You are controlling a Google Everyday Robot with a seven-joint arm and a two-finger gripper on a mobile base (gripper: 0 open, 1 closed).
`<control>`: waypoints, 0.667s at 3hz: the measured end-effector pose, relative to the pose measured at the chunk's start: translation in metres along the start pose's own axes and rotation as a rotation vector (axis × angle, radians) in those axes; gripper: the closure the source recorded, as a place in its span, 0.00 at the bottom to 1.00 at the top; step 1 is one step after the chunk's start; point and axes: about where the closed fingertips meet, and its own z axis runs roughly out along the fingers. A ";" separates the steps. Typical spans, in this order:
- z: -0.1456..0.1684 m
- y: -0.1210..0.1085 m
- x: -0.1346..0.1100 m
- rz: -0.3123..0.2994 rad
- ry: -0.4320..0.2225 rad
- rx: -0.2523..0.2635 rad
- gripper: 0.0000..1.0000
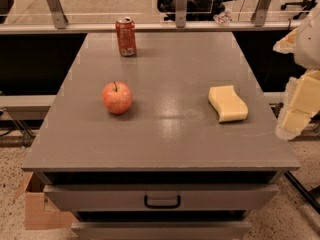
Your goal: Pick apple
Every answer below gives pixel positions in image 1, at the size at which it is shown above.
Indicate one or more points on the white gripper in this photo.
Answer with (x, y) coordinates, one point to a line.
(309, 45)

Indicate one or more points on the red apple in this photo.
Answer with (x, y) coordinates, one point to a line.
(117, 97)

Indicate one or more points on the black office chair base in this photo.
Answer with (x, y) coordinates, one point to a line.
(305, 7)

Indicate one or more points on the yellow sponge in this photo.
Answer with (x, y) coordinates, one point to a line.
(227, 103)

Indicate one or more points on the crumpled clear plastic wrapper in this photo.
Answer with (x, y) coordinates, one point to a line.
(223, 18)

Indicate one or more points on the grey drawer cabinet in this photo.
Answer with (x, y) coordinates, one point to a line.
(170, 134)

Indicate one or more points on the red soda can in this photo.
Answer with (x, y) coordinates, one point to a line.
(125, 30)

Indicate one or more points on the lower grey drawer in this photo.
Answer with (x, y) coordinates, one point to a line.
(161, 230)

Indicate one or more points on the cardboard box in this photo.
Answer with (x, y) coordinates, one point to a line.
(40, 212)

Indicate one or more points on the right metal railing post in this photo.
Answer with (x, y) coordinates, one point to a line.
(259, 16)

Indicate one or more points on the metal railing post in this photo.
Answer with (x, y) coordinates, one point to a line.
(59, 19)
(259, 16)
(180, 13)

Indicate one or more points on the middle metal railing post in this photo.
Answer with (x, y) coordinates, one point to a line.
(180, 13)

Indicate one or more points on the left metal railing post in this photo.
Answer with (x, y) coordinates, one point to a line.
(59, 19)

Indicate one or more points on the upper drawer with black handle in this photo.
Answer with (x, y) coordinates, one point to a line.
(144, 197)

